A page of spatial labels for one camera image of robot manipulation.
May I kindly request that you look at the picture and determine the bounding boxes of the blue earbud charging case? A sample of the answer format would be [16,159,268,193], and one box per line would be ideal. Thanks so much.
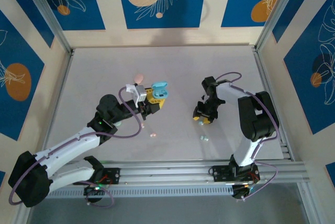
[151,81,171,100]

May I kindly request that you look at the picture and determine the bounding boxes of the aluminium table side rail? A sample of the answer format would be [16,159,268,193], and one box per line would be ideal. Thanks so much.
[14,50,75,224]
[255,50,316,224]

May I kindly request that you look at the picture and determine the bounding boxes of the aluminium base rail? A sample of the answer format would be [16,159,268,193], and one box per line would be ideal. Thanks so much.
[59,159,307,186]

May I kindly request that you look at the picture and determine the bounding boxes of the grey slotted cable duct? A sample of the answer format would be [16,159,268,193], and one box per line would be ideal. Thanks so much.
[48,184,234,198]

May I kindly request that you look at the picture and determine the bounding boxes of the aluminium frame post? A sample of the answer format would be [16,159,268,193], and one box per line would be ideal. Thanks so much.
[19,0,75,55]
[253,0,322,52]

